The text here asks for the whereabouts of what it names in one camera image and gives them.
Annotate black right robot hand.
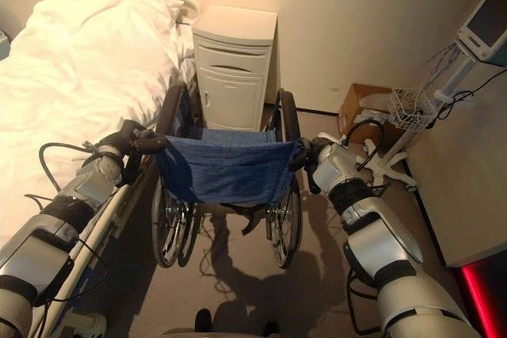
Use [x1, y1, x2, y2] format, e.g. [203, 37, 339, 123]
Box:
[299, 136, 360, 195]

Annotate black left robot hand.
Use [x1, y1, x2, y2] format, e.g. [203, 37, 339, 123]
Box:
[99, 120, 168, 158]

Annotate blue fabric wheelchair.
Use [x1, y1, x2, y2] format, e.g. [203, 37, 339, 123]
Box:
[150, 82, 308, 270]

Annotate white wheeled monitor stand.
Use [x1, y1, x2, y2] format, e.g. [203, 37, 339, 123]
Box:
[355, 43, 478, 188]

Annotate brown cardboard box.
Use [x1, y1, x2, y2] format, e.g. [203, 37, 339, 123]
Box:
[337, 83, 402, 146]

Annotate white crumpled duvet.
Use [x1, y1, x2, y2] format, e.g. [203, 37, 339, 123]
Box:
[0, 0, 187, 232]

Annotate white bedside cabinet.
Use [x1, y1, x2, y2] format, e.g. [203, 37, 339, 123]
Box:
[191, 4, 279, 132]

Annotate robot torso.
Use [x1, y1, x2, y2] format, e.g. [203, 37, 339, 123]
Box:
[193, 307, 279, 338]

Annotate red light strip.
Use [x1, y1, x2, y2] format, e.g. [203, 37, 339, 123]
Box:
[453, 261, 507, 338]

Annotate patient monitor with screen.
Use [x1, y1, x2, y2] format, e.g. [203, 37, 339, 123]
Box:
[458, 0, 507, 66]

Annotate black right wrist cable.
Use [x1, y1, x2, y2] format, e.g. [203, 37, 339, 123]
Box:
[343, 119, 386, 166]

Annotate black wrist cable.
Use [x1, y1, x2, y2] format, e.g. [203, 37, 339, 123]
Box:
[343, 119, 386, 166]
[38, 141, 105, 190]

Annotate hospital bed with metal rail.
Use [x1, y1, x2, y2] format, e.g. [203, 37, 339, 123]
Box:
[0, 0, 204, 338]

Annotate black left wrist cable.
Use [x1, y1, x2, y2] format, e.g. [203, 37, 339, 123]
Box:
[38, 141, 105, 190]

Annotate white wire basket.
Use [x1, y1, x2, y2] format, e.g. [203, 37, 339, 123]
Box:
[389, 86, 436, 131]

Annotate black monitor power cable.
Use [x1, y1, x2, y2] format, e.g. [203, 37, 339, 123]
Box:
[424, 63, 507, 130]

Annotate blue monitor lead wires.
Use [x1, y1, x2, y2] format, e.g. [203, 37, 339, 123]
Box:
[425, 41, 463, 80]

